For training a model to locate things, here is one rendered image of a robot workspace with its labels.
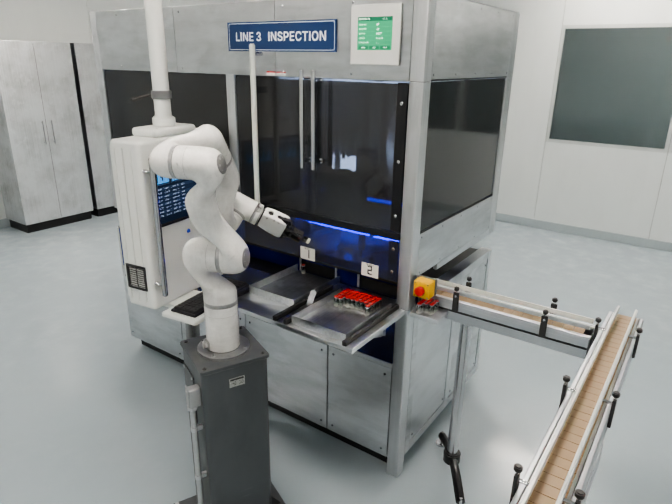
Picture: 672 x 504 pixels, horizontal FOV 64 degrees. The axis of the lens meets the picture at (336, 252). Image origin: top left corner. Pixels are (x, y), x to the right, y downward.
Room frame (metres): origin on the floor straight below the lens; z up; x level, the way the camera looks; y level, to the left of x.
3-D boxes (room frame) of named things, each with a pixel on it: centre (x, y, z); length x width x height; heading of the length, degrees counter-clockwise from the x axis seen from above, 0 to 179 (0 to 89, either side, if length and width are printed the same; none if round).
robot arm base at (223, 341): (1.74, 0.41, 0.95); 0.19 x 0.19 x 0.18
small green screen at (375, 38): (2.14, -0.13, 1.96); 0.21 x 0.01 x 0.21; 55
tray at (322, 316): (1.97, -0.03, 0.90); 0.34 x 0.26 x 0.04; 145
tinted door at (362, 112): (2.20, -0.09, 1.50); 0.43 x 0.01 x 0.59; 55
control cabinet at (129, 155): (2.41, 0.77, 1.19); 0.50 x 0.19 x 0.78; 153
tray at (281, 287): (2.26, 0.18, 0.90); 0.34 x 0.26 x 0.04; 145
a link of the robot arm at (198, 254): (1.75, 0.44, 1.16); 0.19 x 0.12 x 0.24; 79
